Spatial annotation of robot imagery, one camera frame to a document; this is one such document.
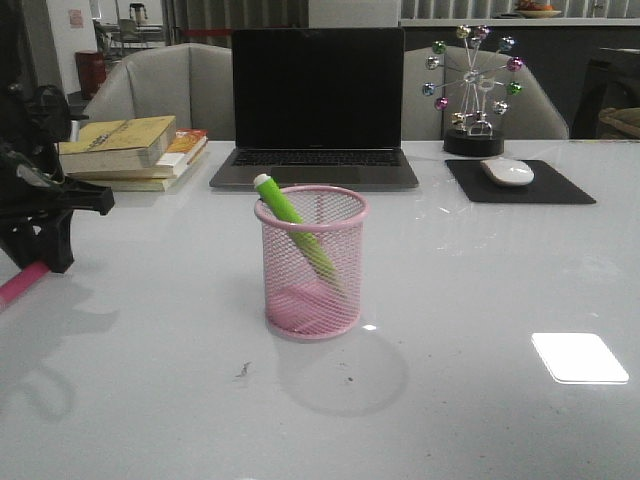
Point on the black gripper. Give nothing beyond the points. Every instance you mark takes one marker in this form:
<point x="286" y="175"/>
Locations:
<point x="37" y="198"/>

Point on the pink highlighter pen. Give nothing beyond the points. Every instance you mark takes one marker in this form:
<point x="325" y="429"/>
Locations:
<point x="21" y="282"/>

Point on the green highlighter pen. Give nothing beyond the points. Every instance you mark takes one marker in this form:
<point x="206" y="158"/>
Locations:
<point x="287" y="212"/>

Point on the pink mesh pen holder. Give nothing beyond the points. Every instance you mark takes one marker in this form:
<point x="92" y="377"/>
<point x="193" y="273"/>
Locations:
<point x="298" y="304"/>

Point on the pale bottom book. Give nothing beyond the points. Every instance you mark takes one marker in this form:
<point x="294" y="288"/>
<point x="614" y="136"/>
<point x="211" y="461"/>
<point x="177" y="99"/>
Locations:
<point x="149" y="184"/>

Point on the yellow top book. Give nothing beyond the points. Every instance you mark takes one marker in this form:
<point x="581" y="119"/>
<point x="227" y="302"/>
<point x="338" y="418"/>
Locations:
<point x="118" y="145"/>

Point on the orange middle book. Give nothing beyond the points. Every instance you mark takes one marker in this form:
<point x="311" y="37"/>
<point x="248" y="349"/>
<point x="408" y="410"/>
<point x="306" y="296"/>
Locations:
<point x="185" y="149"/>

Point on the red trash bin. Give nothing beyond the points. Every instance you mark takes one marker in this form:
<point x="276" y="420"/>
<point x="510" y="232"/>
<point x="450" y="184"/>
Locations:
<point x="91" y="72"/>

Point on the grey left armchair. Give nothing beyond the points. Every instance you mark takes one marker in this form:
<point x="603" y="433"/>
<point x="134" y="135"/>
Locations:
<point x="190" y="81"/>

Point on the grey armchair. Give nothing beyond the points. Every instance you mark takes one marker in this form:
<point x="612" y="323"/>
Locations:
<point x="190" y="81"/>
<point x="517" y="105"/>

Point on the grey open laptop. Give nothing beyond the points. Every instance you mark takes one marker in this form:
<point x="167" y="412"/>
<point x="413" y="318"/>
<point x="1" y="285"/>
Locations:
<point x="318" y="106"/>

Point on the grey right armchair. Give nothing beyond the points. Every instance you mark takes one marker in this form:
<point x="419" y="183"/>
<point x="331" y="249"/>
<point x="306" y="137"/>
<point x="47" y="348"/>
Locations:
<point x="517" y="105"/>

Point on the ferris wheel desk ornament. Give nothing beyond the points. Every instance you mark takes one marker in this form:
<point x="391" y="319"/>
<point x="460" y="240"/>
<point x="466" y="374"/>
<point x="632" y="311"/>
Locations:
<point x="474" y="93"/>

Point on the white computer mouse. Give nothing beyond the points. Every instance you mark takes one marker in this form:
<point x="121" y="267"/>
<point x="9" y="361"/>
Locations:
<point x="507" y="172"/>

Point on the black mouse pad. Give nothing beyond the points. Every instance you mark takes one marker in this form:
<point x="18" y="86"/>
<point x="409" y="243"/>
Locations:
<point x="548" y="186"/>

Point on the fruit bowl on counter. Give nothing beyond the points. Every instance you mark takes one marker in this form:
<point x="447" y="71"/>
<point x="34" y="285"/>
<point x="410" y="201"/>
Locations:
<point x="535" y="9"/>

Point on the brown cushion at right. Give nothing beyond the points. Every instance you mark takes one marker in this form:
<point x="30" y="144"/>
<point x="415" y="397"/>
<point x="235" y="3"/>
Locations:
<point x="618" y="123"/>

